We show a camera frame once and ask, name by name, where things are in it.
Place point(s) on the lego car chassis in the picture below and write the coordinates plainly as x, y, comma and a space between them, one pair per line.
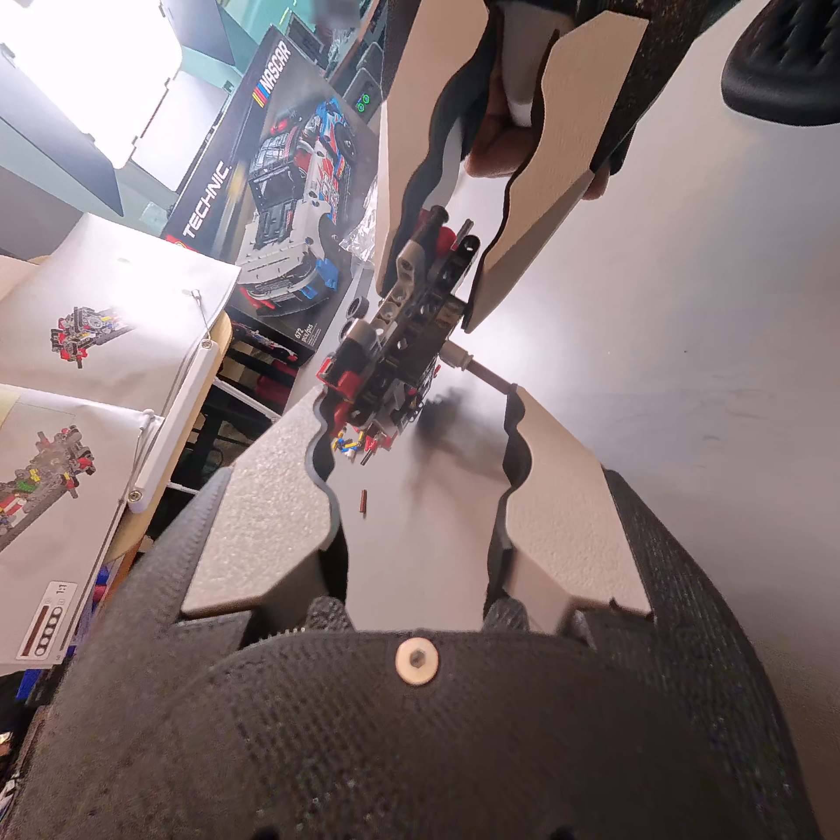
394, 354

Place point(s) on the white book stand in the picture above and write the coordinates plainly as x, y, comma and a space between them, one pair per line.
177, 420

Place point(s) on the black battery charger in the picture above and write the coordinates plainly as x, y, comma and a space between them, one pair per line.
361, 98

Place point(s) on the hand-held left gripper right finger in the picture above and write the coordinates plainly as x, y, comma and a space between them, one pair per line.
571, 525

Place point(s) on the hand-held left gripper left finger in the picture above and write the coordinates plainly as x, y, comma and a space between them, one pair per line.
262, 518

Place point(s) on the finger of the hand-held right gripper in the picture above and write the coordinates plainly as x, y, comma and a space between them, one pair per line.
577, 118
420, 98

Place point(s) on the person's right hand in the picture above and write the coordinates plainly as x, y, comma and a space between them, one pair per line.
495, 148

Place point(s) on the empty clear plastic bag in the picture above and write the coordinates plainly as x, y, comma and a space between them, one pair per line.
361, 239

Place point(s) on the lego race car box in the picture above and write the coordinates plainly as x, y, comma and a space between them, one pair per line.
282, 164

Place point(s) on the pile of loose lego pins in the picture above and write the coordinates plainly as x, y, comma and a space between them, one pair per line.
348, 446

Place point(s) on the black lego beam subassembly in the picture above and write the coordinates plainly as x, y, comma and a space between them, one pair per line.
459, 259

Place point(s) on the black ribbed object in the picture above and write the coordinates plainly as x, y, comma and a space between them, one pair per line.
787, 65

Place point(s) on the studio light panel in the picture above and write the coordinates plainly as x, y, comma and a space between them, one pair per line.
79, 79

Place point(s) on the lego instruction booklet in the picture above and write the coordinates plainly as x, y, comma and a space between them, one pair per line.
98, 315

